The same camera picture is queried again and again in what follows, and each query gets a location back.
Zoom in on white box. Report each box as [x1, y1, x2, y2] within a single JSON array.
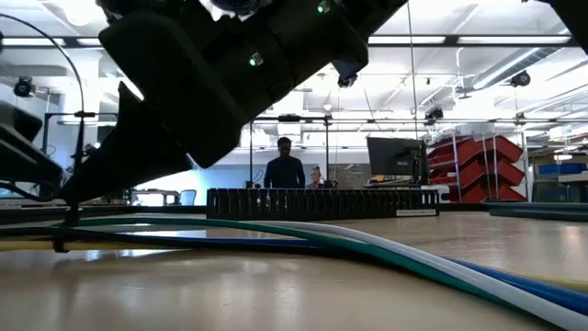
[[431, 184, 452, 204]]

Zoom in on white cable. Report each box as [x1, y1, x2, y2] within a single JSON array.
[[254, 220, 588, 331]]

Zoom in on black slotted cable tray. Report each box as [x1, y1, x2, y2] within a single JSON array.
[[206, 187, 441, 222]]

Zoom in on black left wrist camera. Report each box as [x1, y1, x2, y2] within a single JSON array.
[[0, 99, 44, 143]]

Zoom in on grey office chair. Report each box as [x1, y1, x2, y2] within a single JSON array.
[[177, 188, 198, 208]]

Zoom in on red storage bin rack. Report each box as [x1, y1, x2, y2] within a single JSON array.
[[426, 134, 528, 204]]

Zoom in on blue storage bins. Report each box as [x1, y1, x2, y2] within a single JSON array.
[[537, 163, 588, 178]]

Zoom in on person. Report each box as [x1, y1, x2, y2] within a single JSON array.
[[306, 165, 325, 190], [263, 136, 307, 190]]

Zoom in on thin hanging cable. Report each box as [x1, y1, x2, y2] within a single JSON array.
[[406, 0, 419, 142]]

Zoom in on black background rig frame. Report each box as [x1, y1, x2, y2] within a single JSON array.
[[41, 110, 119, 199], [248, 114, 333, 189]]

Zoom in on black computer monitor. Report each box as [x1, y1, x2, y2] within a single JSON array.
[[366, 136, 429, 186]]

